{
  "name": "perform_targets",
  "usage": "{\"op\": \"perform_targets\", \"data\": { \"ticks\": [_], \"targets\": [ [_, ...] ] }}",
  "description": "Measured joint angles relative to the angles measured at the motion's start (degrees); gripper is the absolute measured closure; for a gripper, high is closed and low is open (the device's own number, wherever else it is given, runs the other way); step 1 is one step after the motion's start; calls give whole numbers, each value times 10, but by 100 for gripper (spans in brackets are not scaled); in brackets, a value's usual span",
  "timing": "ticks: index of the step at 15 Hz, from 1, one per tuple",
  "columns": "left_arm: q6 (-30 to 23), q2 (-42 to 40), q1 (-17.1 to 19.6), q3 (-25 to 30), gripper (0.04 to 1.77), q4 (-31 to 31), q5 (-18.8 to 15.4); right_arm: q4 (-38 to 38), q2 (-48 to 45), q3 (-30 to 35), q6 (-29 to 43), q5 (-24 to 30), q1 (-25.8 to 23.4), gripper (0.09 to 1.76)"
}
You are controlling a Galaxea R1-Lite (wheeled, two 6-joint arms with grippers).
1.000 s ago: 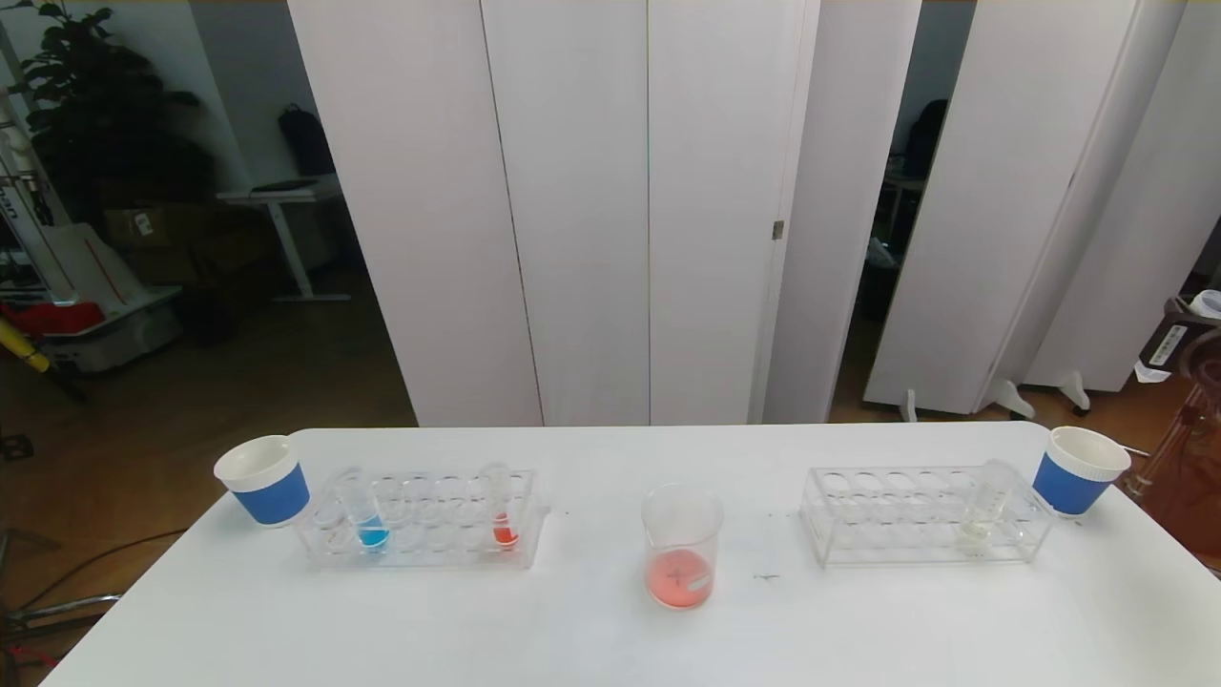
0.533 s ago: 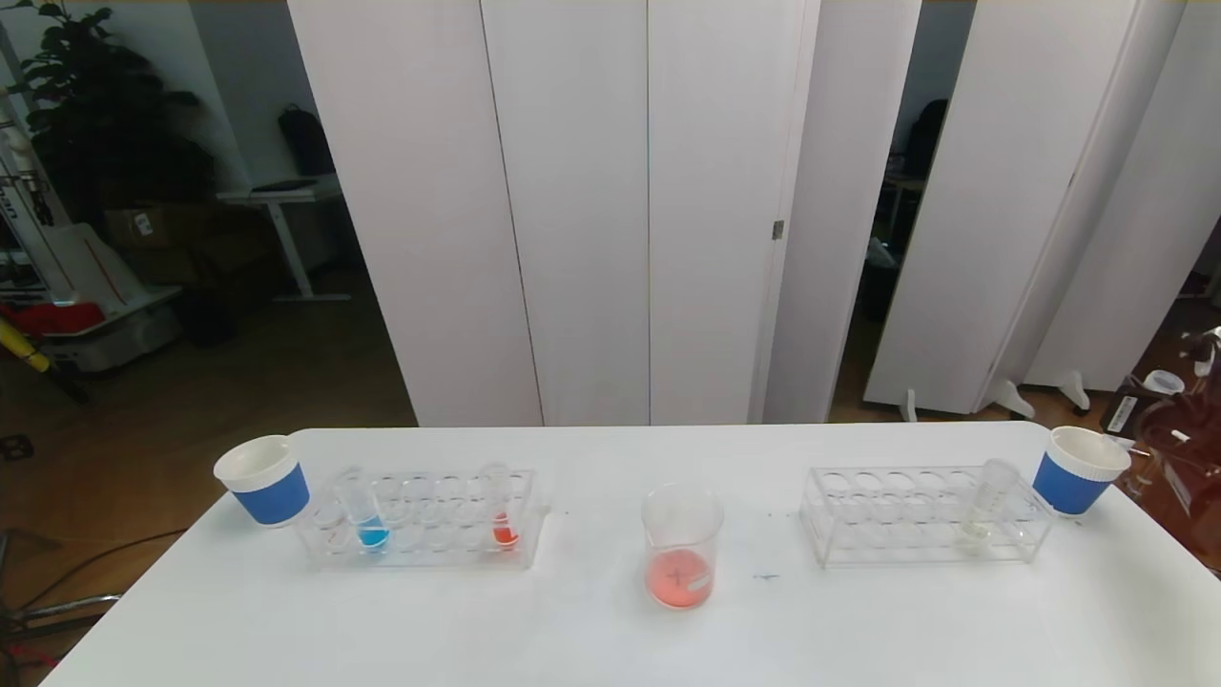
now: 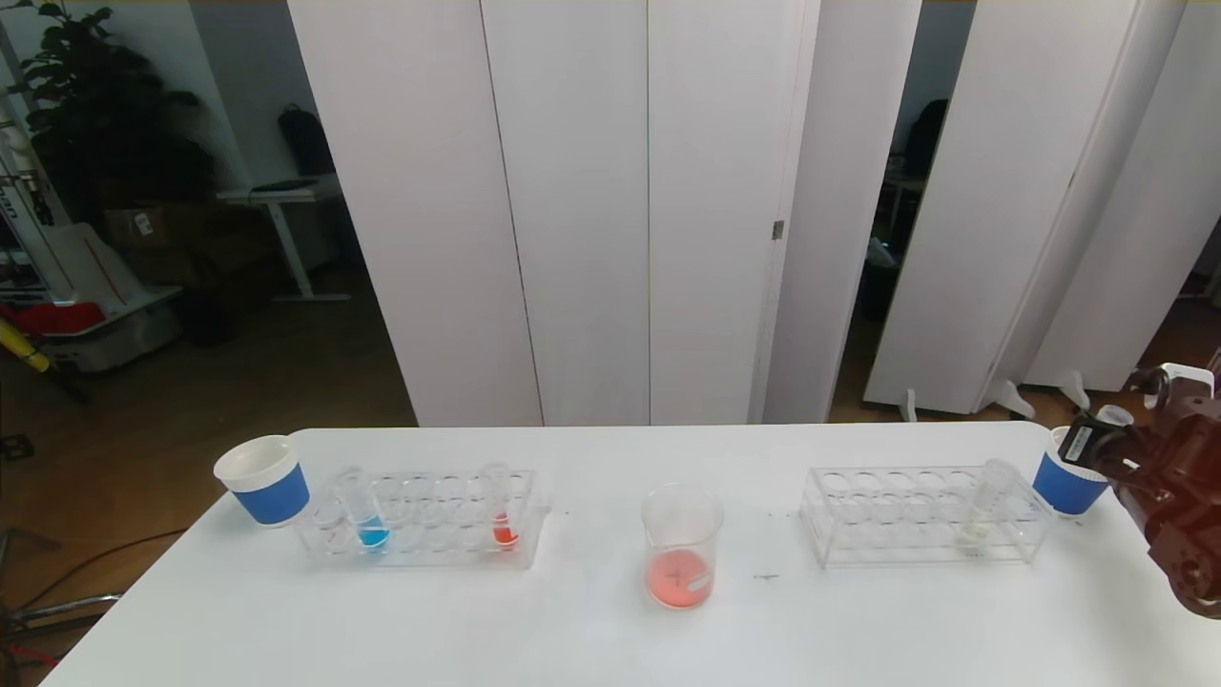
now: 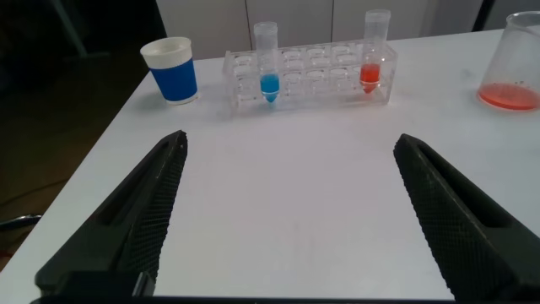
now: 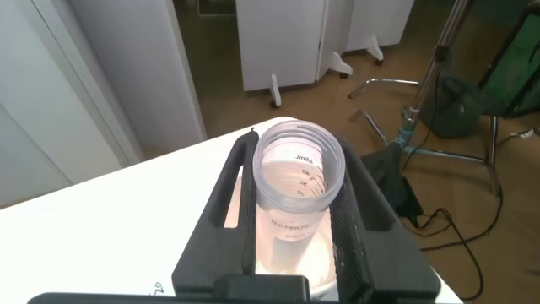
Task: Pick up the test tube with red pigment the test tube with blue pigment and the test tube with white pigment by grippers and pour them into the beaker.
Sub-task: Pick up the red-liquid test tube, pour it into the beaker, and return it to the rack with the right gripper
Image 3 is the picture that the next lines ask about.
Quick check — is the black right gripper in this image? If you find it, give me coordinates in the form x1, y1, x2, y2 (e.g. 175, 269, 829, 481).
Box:
1057, 411, 1142, 482

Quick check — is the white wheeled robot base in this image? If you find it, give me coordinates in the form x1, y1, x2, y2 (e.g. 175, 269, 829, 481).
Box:
0, 91, 184, 375

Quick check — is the yellow liquid test tube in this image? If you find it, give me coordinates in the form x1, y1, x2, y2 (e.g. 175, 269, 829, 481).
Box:
957, 459, 1018, 554

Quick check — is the clear acrylic test tube rack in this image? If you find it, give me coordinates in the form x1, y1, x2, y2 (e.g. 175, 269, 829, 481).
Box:
799, 465, 1056, 568
296, 468, 552, 571

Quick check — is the clear glass beaker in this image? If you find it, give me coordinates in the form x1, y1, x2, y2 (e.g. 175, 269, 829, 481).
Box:
640, 484, 726, 612

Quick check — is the red liquid test tube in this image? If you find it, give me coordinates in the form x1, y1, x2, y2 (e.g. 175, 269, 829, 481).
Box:
480, 463, 522, 552

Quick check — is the blue liquid test tube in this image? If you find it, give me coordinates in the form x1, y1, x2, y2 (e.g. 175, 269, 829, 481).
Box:
336, 467, 392, 552

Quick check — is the blue white paper cup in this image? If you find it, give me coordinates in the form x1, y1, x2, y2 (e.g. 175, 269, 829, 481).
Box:
214, 435, 312, 529
1032, 427, 1113, 517

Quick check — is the white folding partition screen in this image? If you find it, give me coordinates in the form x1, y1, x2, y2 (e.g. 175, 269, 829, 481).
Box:
863, 0, 1221, 421
287, 0, 922, 427

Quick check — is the black office chair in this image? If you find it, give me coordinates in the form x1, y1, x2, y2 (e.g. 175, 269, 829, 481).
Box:
882, 99, 951, 192

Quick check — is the black backpack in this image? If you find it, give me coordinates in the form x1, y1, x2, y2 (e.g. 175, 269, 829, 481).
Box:
279, 105, 337, 177

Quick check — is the white standing desk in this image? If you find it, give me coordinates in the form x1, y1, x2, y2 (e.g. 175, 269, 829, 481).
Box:
217, 181, 352, 304

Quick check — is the brown cardboard box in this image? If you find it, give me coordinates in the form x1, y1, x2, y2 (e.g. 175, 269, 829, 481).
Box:
103, 205, 192, 251

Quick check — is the grey metal floor stand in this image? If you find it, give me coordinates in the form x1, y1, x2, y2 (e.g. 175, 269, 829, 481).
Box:
0, 592, 125, 687

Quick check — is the dark green potted plant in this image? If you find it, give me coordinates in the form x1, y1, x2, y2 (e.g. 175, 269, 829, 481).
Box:
5, 0, 216, 230

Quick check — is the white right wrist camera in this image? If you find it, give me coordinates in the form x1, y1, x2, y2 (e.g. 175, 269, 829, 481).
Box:
1157, 363, 1215, 406

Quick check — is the yellow handled tool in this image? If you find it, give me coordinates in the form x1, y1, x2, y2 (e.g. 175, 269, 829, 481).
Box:
0, 318, 51, 373

